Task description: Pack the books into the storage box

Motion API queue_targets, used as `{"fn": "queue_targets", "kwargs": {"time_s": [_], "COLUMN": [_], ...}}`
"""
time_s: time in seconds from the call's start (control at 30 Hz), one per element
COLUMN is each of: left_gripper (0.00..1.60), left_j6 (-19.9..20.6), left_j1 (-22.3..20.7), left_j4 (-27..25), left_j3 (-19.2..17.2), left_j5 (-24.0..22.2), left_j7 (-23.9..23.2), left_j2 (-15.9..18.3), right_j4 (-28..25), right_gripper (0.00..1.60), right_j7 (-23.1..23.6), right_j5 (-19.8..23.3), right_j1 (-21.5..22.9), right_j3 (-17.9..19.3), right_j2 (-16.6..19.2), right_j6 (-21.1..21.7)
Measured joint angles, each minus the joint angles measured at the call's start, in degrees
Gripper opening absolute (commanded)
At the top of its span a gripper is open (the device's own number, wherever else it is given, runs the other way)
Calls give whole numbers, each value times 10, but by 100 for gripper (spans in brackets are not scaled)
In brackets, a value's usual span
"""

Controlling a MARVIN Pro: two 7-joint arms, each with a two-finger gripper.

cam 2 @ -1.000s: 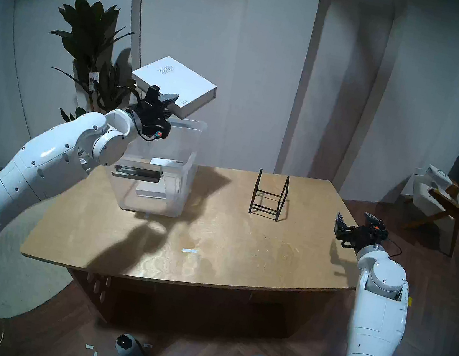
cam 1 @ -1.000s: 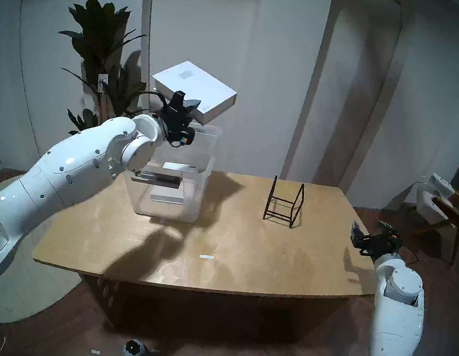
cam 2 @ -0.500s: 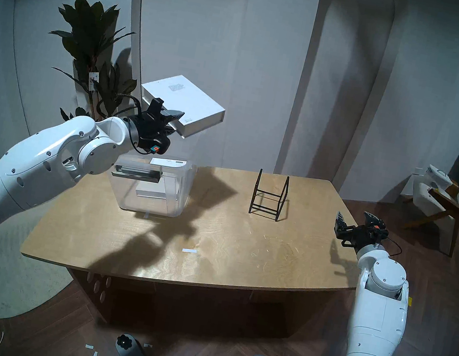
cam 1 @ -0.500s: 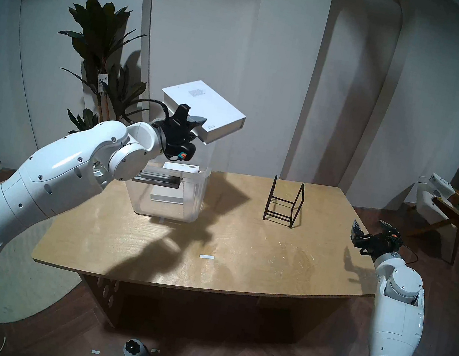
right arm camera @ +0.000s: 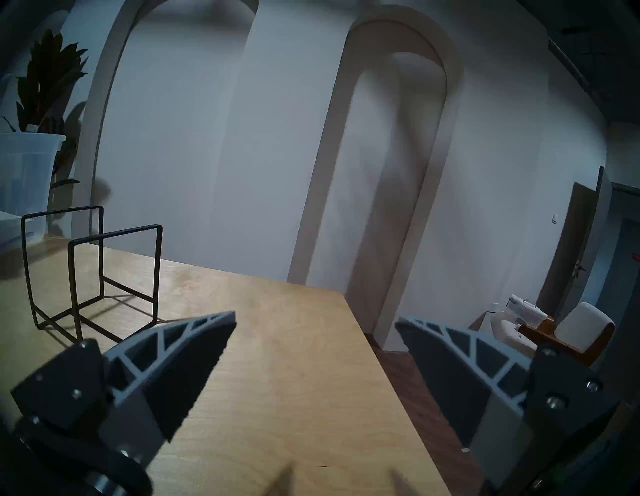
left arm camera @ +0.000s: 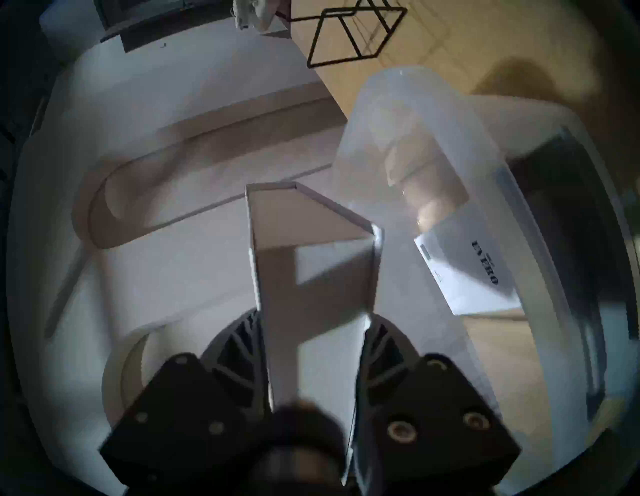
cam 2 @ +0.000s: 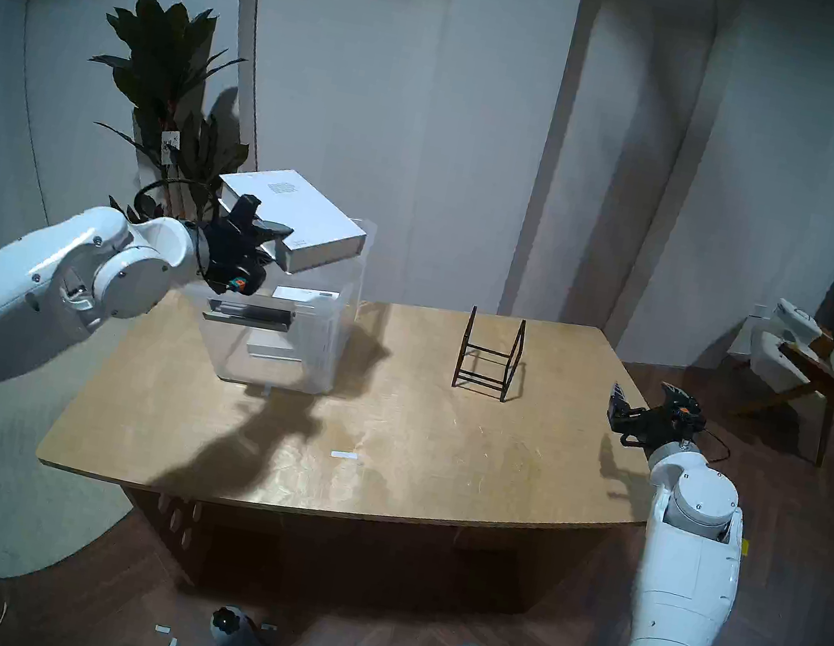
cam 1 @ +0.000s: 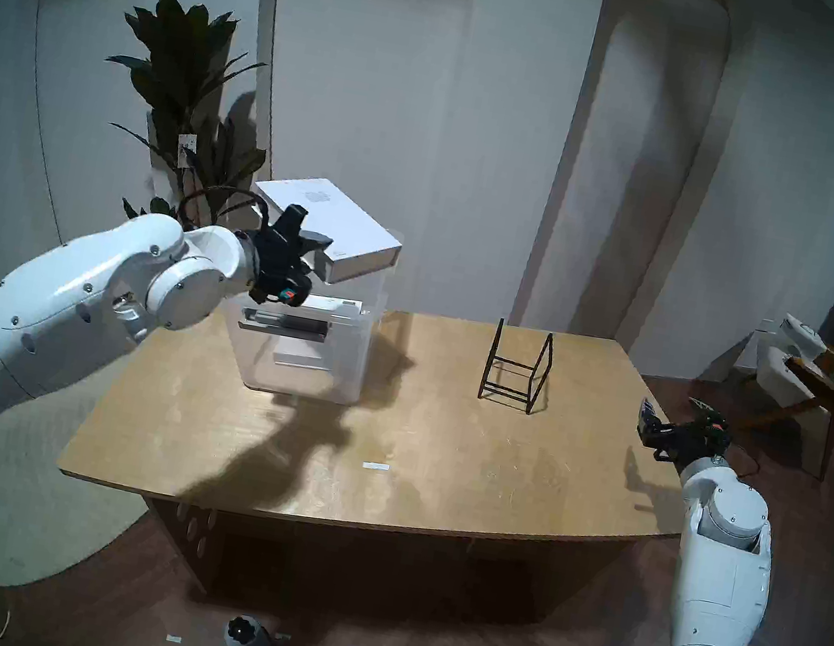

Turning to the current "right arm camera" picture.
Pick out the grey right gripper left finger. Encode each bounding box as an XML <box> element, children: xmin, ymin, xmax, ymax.
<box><xmin>10</xmin><ymin>311</ymin><xmax>238</xmax><ymax>496</ymax></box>

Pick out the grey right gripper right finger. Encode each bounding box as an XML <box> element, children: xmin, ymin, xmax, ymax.
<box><xmin>395</xmin><ymin>315</ymin><xmax>624</xmax><ymax>496</ymax></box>

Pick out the clear plastic storage box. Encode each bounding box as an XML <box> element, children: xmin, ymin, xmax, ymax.
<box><xmin>0</xmin><ymin>132</ymin><xmax>67</xmax><ymax>246</ymax></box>

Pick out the white bag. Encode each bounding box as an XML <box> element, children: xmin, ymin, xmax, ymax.
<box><xmin>505</xmin><ymin>294</ymin><xmax>549</xmax><ymax>321</ymax></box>

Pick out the white wooden armchair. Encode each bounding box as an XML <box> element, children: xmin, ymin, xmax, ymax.
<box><xmin>490</xmin><ymin>295</ymin><xmax>616</xmax><ymax>368</ymax></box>

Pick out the grey open door leaf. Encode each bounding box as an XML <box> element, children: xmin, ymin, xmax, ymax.
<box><xmin>575</xmin><ymin>166</ymin><xmax>614</xmax><ymax>321</ymax></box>

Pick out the dark green potted plant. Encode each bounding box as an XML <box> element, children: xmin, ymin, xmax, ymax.
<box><xmin>2</xmin><ymin>29</ymin><xmax>90</xmax><ymax>191</ymax></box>

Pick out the black wire book stand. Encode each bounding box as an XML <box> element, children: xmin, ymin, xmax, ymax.
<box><xmin>21</xmin><ymin>205</ymin><xmax>164</xmax><ymax>345</ymax></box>

